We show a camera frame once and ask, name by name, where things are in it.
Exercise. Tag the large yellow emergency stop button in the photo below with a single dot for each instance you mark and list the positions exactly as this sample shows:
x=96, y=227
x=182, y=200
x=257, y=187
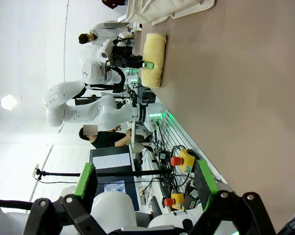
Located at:
x=186, y=159

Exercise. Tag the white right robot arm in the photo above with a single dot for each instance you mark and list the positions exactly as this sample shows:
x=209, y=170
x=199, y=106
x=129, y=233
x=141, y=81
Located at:
x=113, y=213

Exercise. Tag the person in light grey top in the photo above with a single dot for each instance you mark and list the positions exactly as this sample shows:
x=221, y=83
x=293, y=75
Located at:
x=105, y=31

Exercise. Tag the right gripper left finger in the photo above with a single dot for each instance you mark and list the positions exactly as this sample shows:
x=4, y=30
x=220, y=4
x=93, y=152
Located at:
x=86, y=186

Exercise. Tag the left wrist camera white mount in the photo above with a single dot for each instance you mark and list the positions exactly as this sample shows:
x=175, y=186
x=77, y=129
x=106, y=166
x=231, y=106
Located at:
x=124, y=39

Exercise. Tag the black camera stand pole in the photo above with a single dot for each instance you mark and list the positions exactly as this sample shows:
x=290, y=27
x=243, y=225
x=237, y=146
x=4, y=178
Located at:
x=100, y=174

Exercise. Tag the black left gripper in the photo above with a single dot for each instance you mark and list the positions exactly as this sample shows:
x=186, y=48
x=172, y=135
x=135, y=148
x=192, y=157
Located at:
x=122, y=57

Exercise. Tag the person in black shirt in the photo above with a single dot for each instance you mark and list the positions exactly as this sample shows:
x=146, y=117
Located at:
x=105, y=139

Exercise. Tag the monitor with dark screen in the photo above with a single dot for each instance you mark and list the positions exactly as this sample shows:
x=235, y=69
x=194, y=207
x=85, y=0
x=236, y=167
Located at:
x=120, y=191

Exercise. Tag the round ceiling lamp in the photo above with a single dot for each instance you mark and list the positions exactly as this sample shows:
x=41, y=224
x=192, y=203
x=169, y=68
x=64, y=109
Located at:
x=8, y=102

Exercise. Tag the white slotted table frame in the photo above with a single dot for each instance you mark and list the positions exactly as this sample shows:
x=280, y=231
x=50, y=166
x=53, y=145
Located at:
x=186, y=139

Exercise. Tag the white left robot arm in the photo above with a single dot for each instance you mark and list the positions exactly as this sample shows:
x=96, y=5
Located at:
x=88, y=115

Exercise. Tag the small yellow emergency stop button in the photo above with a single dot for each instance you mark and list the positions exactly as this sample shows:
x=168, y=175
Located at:
x=176, y=200

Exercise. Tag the monitor with white grid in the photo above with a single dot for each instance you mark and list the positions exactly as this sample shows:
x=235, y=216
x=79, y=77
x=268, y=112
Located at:
x=111, y=160

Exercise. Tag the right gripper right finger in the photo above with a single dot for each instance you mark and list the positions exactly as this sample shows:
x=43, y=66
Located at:
x=206, y=186

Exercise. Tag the yellow towel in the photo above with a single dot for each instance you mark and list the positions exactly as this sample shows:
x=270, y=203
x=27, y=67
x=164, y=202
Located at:
x=153, y=54

